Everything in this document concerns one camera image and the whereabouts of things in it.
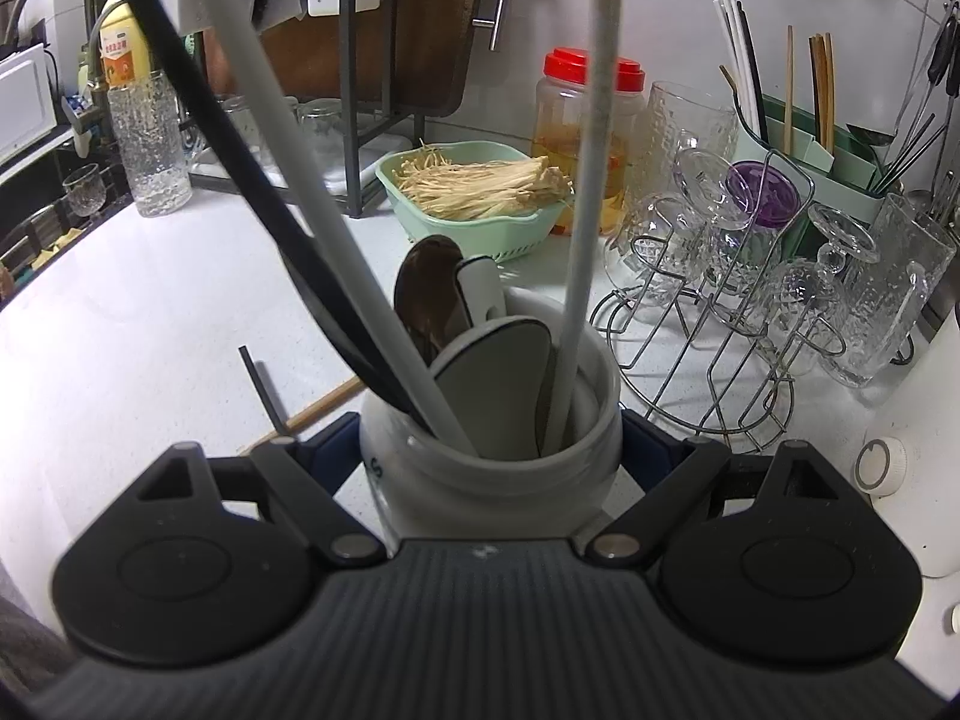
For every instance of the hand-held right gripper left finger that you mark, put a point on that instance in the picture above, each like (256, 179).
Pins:
(334, 454)

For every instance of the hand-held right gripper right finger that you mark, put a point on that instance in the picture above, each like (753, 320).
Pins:
(646, 450)

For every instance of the wooden chopstick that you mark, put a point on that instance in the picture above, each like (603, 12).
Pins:
(322, 405)

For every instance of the black chopstick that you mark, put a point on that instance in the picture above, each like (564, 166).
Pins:
(211, 127)
(262, 390)

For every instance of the white ceramic jar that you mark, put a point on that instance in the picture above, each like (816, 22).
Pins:
(487, 487)

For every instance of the white black-rimmed ceramic spoon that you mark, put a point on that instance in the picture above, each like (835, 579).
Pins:
(480, 289)
(491, 382)

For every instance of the brown wooden spoon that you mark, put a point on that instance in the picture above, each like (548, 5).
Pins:
(424, 292)

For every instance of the row of hanging metal utensils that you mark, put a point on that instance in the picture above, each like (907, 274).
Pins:
(937, 60)

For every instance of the wooden cutting board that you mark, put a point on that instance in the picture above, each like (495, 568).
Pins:
(420, 30)

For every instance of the red-lidded plastic jar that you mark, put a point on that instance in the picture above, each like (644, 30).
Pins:
(559, 120)

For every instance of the textured glass pitcher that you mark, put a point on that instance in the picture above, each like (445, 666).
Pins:
(690, 127)

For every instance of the clear glass cup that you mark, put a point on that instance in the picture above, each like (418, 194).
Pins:
(675, 232)

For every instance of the stemmed glass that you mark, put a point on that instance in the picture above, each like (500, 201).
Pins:
(817, 277)

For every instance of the enoki mushrooms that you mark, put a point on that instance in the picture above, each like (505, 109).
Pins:
(480, 184)

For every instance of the black metal rack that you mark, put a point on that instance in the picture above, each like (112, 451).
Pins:
(349, 90)

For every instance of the mint green basket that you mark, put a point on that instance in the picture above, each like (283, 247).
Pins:
(480, 236)

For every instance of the white drip tray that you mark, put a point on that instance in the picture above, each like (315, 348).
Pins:
(382, 150)

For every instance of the white electric cooker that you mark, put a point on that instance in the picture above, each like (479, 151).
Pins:
(922, 480)

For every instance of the purple-lidded glass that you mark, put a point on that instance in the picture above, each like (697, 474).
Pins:
(761, 191)

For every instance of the upturned drinking glass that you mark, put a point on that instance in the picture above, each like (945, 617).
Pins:
(321, 135)
(241, 127)

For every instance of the green utensil holder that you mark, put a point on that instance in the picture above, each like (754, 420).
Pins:
(847, 157)

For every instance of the tall textured glass mug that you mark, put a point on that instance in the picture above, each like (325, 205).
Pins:
(150, 157)

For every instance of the black sink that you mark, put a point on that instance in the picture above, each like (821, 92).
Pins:
(45, 247)

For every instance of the small wine glass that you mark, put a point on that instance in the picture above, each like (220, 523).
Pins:
(82, 187)

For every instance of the yellow detergent bottle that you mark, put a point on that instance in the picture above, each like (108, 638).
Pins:
(124, 52)

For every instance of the white box appliance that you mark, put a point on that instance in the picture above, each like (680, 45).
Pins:
(26, 97)

